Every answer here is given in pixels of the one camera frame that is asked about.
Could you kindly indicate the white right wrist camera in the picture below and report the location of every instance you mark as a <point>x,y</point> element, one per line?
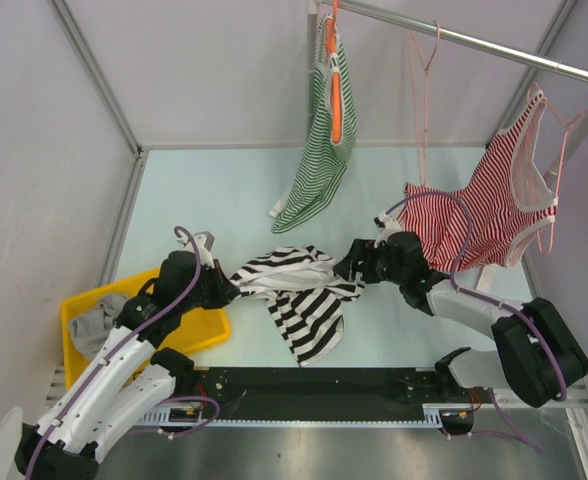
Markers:
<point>387,227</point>

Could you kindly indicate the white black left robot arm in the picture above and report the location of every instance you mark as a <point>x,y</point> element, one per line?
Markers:
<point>131,373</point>

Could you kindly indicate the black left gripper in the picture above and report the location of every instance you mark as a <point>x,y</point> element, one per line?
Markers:
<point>225,291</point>

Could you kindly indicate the green white striped tank top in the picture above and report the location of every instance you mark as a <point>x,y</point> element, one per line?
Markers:
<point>324,161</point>

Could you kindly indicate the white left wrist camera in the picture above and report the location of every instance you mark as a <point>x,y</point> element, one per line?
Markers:
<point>201,244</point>

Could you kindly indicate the orange plastic hanger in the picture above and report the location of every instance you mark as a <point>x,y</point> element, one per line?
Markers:
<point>331,48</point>

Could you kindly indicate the empty pink wire hanger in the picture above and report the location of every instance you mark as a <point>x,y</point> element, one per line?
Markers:
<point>419,70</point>

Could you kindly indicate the yellow plastic bin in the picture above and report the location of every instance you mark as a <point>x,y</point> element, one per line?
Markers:
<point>199,329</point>

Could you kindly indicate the grey cloth garment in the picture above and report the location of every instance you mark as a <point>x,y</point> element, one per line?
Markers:
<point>90,329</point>

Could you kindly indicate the metal clothes rail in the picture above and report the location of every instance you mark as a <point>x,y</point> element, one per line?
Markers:
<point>497,50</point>

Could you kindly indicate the red white striped tank top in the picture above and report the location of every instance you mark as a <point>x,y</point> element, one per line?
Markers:
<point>501,210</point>

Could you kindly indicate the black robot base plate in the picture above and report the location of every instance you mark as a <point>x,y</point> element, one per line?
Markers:
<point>240,386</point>

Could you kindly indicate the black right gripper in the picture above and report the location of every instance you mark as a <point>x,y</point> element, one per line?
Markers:
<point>363,250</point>

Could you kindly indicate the pink hanger under red top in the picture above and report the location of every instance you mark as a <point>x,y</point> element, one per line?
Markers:
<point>564,130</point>

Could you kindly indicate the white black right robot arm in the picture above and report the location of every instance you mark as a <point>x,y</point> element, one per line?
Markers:
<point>536,355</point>

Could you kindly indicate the black white striped tank top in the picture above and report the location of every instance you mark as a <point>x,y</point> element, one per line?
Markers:
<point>303,295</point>

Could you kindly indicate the white slotted cable duct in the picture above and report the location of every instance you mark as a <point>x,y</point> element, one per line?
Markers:
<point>360,413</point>

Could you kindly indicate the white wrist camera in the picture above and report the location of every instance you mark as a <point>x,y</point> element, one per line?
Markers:
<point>201,244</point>
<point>387,227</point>

